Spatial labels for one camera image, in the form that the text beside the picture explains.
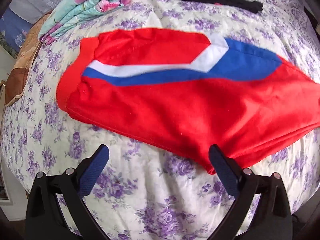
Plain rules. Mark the brown pillow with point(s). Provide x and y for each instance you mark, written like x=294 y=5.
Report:
x=22 y=65

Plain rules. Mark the folded floral quilt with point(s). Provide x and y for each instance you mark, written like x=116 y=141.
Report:
x=75 y=10

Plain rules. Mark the dark bed frame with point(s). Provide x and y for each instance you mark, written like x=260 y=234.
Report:
x=312 y=17

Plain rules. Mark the red pants with striped band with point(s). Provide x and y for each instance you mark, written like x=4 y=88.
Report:
x=175 y=100

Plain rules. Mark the blue patterned pillow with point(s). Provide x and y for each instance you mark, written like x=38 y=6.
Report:
x=15 y=27

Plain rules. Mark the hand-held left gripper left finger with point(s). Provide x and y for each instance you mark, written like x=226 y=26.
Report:
x=96 y=166

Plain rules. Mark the purple floral bed sheet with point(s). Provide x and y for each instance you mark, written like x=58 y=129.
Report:
x=140 y=170

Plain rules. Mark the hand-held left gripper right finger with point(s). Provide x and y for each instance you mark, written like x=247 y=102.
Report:
x=221 y=166

